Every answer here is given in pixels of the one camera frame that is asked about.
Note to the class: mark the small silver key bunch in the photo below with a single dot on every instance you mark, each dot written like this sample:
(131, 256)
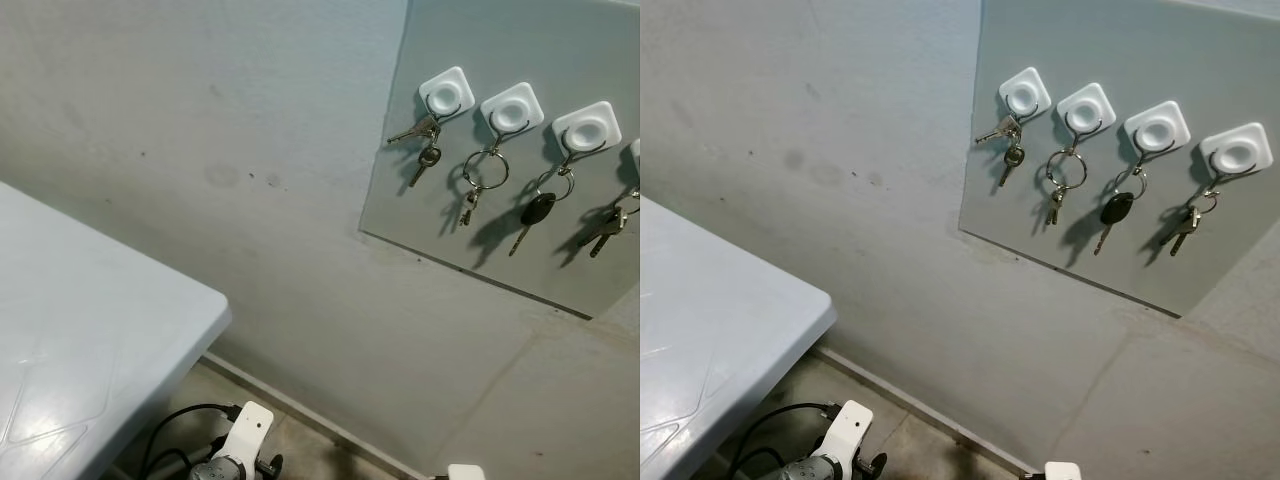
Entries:
(1013, 155)
(428, 155)

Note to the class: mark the white plastic table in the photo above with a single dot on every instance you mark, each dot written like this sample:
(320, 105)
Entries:
(90, 330)
(720, 340)

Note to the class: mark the dark key bunch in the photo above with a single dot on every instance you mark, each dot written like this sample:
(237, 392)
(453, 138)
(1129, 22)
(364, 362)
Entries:
(1188, 225)
(608, 228)

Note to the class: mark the key with black fob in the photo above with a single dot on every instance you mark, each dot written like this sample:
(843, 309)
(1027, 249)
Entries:
(538, 210)
(1117, 208)

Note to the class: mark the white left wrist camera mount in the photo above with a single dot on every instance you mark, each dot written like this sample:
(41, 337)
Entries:
(845, 430)
(245, 432)

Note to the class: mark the white square wall hook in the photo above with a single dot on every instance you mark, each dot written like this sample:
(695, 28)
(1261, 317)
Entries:
(1024, 95)
(512, 108)
(587, 128)
(1157, 127)
(1237, 150)
(447, 92)
(636, 152)
(1086, 108)

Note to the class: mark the grey wall panel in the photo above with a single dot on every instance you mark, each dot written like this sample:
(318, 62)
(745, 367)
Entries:
(540, 40)
(1150, 40)

